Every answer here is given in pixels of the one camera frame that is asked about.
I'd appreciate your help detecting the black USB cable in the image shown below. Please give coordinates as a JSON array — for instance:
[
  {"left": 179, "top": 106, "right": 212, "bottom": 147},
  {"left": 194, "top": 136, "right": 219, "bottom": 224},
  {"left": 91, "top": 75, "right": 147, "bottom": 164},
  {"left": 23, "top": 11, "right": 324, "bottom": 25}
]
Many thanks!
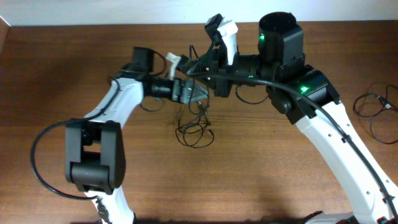
[{"left": 174, "top": 45, "right": 216, "bottom": 149}]

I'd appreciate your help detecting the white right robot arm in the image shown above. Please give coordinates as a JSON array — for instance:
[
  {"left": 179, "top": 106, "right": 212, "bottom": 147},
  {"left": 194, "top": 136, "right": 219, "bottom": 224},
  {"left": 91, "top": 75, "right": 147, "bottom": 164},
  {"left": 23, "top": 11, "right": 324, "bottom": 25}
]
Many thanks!
[{"left": 178, "top": 12, "right": 397, "bottom": 223}]

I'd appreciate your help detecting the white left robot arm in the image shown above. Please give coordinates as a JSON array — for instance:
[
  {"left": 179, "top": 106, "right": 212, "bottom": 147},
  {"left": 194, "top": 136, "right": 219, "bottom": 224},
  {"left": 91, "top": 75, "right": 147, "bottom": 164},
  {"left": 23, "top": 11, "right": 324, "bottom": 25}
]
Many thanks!
[{"left": 65, "top": 47, "right": 207, "bottom": 223}]

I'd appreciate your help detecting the black cable with USB-A plug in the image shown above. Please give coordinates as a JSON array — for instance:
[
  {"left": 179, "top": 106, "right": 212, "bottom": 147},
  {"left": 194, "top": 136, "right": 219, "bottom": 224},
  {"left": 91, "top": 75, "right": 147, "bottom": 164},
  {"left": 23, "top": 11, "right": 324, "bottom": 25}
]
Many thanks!
[{"left": 353, "top": 83, "right": 398, "bottom": 145}]

